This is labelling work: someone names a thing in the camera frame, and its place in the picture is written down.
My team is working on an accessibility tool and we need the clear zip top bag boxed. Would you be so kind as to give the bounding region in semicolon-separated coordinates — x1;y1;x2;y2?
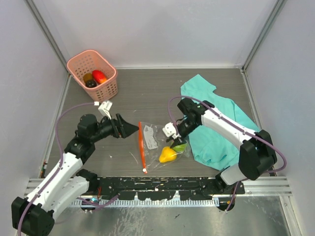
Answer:
138;121;192;174

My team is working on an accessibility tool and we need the red yellow fake mango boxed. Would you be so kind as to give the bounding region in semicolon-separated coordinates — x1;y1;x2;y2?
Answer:
92;70;107;84

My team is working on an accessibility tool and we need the pink plastic basket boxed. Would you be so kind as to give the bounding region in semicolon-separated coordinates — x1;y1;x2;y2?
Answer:
67;50;118;102

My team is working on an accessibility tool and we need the brown fake kiwi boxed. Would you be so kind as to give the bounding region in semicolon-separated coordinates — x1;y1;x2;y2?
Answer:
83;73;93;83

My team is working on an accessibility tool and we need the white slotted cable duct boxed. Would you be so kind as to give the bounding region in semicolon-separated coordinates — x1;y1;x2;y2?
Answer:
71;198;220;207

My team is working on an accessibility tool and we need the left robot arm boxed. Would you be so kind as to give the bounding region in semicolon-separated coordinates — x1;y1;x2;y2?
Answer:
11;114;139;236

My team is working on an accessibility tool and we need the teal t-shirt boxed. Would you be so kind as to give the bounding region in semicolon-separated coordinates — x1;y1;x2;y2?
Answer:
181;74;260;171

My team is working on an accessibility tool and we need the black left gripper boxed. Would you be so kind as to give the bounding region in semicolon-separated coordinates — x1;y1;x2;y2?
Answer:
90;113;138;143

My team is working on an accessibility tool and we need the yellow fake pear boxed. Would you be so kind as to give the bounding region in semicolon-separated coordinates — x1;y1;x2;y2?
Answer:
158;146;177;163

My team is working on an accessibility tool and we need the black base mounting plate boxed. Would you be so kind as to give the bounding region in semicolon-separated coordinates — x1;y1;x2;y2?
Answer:
70;176;246;201

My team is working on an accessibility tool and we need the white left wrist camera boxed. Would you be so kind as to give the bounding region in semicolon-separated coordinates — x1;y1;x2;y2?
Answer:
98;100;113;119

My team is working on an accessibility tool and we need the green fake apple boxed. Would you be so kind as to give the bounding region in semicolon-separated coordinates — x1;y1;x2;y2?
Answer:
172;143;187;153

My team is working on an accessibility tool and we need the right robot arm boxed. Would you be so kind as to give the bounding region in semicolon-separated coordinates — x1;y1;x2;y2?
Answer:
162;96;277;194

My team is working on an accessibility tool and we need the dark green fake avocado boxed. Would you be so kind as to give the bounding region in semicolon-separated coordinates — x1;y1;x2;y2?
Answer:
85;79;97;88

